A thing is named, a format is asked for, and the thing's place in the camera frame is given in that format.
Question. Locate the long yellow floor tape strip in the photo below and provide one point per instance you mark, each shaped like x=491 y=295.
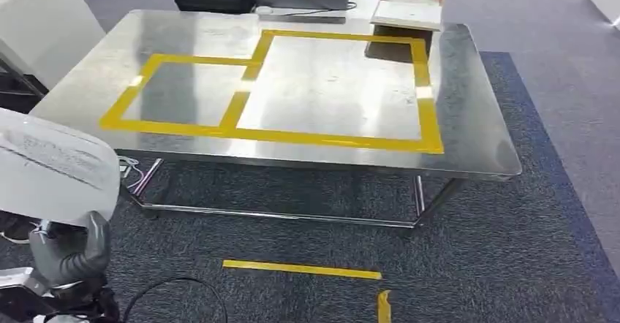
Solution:
x=300 y=269

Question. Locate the open cardboard box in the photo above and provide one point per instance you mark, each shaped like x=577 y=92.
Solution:
x=409 y=11

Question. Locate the white cabinet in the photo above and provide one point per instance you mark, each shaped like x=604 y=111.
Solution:
x=43 y=25

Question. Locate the steel table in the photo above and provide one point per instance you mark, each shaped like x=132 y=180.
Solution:
x=339 y=88

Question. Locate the white plastic lamp cover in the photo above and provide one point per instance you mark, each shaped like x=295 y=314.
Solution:
x=53 y=170

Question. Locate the short yellow floor tape strip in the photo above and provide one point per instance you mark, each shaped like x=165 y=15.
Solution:
x=384 y=308

